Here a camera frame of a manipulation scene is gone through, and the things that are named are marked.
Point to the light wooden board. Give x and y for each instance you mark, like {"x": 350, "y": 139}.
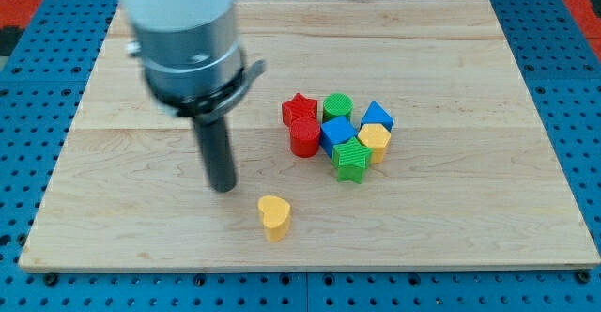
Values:
{"x": 470, "y": 180}

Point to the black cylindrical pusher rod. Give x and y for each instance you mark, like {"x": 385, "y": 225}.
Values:
{"x": 214, "y": 145}

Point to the red star block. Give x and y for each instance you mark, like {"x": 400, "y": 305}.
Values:
{"x": 297, "y": 107}

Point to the green star block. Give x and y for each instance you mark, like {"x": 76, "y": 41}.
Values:
{"x": 351, "y": 159}

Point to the blue triangle block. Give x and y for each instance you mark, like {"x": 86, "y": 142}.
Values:
{"x": 376, "y": 114}

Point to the blue cube block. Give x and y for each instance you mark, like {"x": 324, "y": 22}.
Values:
{"x": 336, "y": 131}

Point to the yellow heart block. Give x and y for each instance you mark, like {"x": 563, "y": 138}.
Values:
{"x": 275, "y": 215}

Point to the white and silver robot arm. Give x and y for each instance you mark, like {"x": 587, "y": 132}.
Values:
{"x": 194, "y": 64}

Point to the red cylinder block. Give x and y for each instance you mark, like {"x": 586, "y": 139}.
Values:
{"x": 304, "y": 136}

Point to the green cylinder block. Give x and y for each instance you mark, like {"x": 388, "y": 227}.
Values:
{"x": 337, "y": 105}

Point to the yellow hexagon block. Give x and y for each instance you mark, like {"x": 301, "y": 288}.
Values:
{"x": 376, "y": 137}

